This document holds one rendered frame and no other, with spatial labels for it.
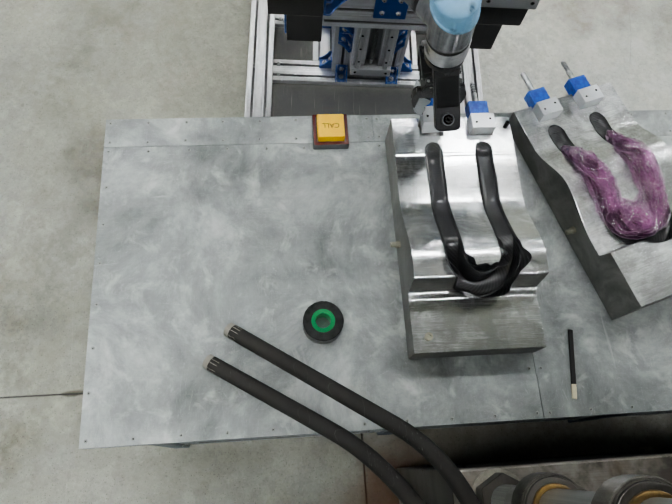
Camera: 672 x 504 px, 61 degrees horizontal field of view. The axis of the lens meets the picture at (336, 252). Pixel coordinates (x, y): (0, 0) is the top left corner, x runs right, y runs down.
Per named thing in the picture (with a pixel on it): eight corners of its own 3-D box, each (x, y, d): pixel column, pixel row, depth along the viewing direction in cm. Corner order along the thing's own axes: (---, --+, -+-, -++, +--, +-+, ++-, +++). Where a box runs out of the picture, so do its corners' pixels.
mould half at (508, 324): (384, 140, 132) (394, 106, 119) (495, 138, 134) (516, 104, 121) (408, 359, 115) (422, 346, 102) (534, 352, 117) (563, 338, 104)
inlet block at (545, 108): (509, 83, 136) (517, 68, 131) (527, 77, 137) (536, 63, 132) (534, 128, 132) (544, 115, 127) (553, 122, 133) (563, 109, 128)
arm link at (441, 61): (474, 54, 94) (424, 59, 94) (469, 69, 98) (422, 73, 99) (469, 13, 95) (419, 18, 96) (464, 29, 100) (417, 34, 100)
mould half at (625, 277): (505, 125, 136) (522, 97, 125) (598, 95, 140) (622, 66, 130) (611, 320, 120) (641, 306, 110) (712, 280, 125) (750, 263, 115)
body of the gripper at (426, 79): (454, 59, 112) (464, 22, 100) (459, 99, 110) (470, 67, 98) (415, 62, 112) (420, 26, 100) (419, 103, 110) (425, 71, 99)
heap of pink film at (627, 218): (551, 149, 127) (567, 129, 120) (619, 127, 130) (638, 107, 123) (610, 253, 119) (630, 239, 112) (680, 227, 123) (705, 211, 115)
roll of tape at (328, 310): (304, 346, 114) (304, 342, 111) (301, 307, 117) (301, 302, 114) (344, 342, 115) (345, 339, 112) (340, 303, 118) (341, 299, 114)
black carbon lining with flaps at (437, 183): (419, 147, 124) (429, 123, 115) (492, 146, 125) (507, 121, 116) (440, 304, 112) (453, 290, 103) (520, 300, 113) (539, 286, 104)
